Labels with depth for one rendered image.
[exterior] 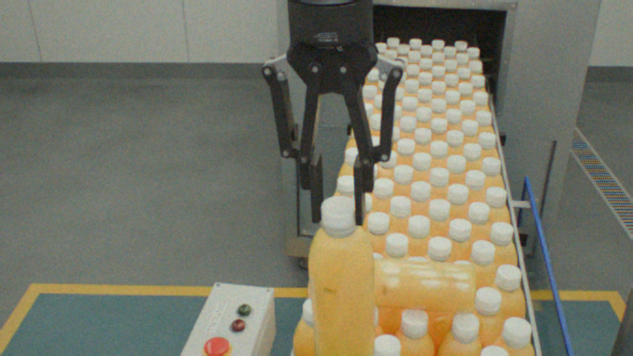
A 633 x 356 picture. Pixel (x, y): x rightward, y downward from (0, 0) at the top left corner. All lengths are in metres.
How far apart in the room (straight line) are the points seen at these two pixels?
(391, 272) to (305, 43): 0.48
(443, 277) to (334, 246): 0.31
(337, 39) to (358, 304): 0.30
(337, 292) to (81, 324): 2.16
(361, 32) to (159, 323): 2.24
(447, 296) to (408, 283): 0.06
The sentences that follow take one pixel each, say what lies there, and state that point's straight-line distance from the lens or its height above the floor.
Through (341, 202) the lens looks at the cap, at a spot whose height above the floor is 1.41.
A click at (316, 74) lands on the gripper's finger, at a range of 0.58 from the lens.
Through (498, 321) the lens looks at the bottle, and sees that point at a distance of 1.05.
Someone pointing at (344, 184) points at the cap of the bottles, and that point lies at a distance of 1.29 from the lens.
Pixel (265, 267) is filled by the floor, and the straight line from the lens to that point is 2.91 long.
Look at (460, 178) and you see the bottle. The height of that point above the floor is 1.08.
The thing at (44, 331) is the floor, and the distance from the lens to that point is 2.80.
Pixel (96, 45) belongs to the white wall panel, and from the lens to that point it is 5.19.
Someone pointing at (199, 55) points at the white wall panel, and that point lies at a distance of 4.99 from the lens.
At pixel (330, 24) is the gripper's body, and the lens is 0.54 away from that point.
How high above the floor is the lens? 1.76
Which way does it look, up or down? 29 degrees down
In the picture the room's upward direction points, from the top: straight up
